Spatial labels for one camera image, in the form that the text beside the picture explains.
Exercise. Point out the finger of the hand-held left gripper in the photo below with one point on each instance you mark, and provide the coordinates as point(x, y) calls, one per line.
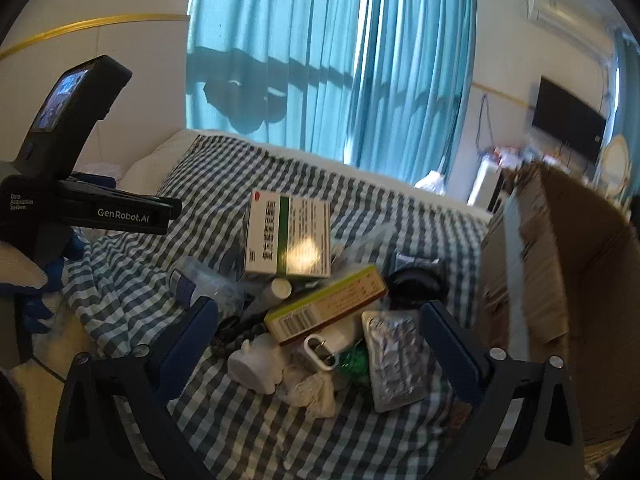
point(171, 210)

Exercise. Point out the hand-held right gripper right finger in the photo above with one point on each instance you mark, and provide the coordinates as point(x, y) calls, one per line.
point(450, 355)

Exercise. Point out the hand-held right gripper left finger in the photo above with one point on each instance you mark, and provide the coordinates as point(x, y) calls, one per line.
point(196, 332)

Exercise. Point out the white plastic bottle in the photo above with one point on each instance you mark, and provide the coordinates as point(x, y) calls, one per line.
point(257, 365)

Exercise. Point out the brown cardboard box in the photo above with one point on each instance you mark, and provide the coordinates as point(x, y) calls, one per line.
point(560, 270)

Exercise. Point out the person's left hand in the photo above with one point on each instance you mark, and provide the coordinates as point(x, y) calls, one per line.
point(55, 272)

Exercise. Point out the blue white small bottle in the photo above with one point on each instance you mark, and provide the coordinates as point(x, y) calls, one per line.
point(184, 282)

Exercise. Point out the clear plastic bag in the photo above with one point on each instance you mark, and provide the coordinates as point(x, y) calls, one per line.
point(220, 285)

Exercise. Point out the silver blister pack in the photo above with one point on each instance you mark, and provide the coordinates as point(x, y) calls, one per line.
point(395, 360)

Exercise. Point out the black tape roll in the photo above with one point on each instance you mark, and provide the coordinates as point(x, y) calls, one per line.
point(415, 287)

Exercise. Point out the grey tube with white cap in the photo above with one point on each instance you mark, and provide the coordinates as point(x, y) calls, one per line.
point(272, 296)

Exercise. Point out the green crumpled wrapper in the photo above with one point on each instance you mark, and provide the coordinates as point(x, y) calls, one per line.
point(354, 365)

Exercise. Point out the dark foil packet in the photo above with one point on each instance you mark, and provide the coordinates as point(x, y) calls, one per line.
point(417, 262)

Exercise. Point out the checked blanket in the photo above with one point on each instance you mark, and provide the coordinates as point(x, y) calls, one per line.
point(240, 430)

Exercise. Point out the white green medicine box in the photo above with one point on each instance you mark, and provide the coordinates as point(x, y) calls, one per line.
point(292, 235)

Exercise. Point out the crumpled white tissue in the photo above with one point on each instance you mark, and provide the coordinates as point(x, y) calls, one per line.
point(312, 392)

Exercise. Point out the yellow-green brown medicine box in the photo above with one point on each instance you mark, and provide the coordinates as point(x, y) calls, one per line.
point(325, 305)

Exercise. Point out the white bed quilt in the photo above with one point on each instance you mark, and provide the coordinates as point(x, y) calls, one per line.
point(400, 196)

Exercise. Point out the white suitcase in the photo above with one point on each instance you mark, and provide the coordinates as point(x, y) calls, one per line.
point(485, 182)

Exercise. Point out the teal window curtain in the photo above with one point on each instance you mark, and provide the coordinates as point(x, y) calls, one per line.
point(280, 35)
point(425, 60)

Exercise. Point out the white oval vanity mirror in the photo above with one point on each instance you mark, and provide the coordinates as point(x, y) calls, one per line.
point(616, 162)

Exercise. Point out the narrow teal curtain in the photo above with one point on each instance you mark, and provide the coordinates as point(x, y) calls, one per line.
point(627, 110)

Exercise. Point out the white air conditioner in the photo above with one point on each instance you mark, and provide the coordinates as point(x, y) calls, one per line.
point(565, 12)

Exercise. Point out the black wall television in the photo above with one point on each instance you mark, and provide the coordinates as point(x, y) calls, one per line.
point(565, 120)

